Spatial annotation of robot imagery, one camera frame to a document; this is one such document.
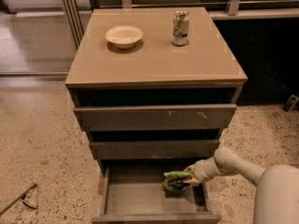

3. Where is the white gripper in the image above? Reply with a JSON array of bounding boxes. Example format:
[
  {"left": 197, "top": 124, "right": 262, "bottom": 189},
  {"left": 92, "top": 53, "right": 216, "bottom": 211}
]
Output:
[{"left": 184, "top": 158, "right": 220, "bottom": 187}]

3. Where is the green rice chip bag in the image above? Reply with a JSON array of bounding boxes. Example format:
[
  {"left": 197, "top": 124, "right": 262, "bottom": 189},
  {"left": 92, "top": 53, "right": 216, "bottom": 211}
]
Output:
[{"left": 162, "top": 171, "right": 192, "bottom": 194}]

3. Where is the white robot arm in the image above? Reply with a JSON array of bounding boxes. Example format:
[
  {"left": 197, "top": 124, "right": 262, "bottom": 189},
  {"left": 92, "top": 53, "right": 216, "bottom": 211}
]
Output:
[{"left": 186, "top": 147, "right": 299, "bottom": 224}]

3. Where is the grey open bottom drawer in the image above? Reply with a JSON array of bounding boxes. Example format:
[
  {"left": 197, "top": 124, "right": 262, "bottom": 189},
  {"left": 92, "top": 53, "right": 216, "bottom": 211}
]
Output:
[{"left": 92, "top": 161, "right": 221, "bottom": 224}]

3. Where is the grey top drawer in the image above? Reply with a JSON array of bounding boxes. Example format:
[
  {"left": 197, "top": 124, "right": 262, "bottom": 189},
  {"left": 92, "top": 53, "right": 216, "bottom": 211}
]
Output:
[{"left": 74, "top": 104, "right": 236, "bottom": 131}]

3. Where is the grey middle drawer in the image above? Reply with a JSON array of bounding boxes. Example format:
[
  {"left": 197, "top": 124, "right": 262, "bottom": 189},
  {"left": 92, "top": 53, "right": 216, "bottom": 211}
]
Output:
[{"left": 90, "top": 140, "right": 220, "bottom": 160}]

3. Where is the grey drawer cabinet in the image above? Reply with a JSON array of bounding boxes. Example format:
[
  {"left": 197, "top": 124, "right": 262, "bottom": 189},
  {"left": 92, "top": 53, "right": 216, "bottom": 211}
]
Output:
[{"left": 65, "top": 7, "right": 247, "bottom": 169}]

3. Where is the dark object on floor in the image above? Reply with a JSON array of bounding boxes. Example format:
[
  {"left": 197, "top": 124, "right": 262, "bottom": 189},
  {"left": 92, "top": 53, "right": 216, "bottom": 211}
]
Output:
[{"left": 282, "top": 94, "right": 299, "bottom": 112}]

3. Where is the white bowl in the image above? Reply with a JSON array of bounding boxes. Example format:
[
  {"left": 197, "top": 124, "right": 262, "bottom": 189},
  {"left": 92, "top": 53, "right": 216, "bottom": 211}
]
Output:
[{"left": 105, "top": 25, "right": 143, "bottom": 49}]

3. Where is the white soda can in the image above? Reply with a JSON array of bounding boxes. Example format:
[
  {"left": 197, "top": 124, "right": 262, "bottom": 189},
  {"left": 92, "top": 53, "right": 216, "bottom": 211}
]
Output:
[{"left": 172, "top": 11, "right": 190, "bottom": 46}]

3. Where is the metal strip on floor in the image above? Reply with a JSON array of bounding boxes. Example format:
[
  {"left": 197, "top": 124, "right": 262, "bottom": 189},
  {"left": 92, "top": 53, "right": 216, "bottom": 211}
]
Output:
[{"left": 0, "top": 183, "right": 37, "bottom": 216}]

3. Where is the metal railing frame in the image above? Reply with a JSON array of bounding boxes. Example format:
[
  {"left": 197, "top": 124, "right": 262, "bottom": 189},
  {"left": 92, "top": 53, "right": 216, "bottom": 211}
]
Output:
[{"left": 88, "top": 0, "right": 299, "bottom": 41}]

